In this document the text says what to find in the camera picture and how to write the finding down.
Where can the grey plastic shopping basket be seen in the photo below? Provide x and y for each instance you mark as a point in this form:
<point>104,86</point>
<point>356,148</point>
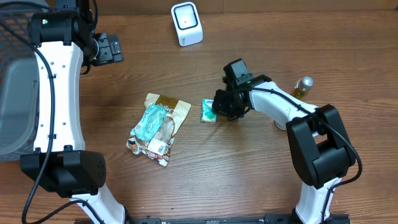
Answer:
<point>19,97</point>

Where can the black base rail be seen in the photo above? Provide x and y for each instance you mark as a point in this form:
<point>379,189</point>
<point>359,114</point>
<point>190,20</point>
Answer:
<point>217,221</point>

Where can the green lid white jar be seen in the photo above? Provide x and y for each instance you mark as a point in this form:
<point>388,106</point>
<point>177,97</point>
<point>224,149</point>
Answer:
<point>281,127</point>

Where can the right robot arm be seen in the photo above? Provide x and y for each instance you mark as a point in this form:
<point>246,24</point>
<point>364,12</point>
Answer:
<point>321,151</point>

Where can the yellow oil bottle silver cap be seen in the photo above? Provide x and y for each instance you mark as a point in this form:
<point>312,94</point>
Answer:
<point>302,87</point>

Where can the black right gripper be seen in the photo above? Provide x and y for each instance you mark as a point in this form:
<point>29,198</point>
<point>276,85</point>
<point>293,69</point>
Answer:
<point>223,109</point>

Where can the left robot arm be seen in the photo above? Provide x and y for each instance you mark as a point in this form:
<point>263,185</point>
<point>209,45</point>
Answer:
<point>66,46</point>

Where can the teal wet wipes pack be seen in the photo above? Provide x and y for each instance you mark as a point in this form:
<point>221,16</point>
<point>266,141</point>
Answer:
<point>150,122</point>

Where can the white barcode scanner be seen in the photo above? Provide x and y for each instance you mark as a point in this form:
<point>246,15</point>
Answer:
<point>187,23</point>

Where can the brown Pantree snack bag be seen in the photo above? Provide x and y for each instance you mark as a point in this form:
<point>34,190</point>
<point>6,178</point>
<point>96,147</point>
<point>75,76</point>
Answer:
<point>159,147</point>

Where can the teal Kleenex tissue pack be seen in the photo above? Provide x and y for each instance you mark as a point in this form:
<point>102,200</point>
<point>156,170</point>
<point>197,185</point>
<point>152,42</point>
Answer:
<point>206,111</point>

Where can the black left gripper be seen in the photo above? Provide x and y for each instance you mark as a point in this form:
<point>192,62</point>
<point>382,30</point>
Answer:
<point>106,56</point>

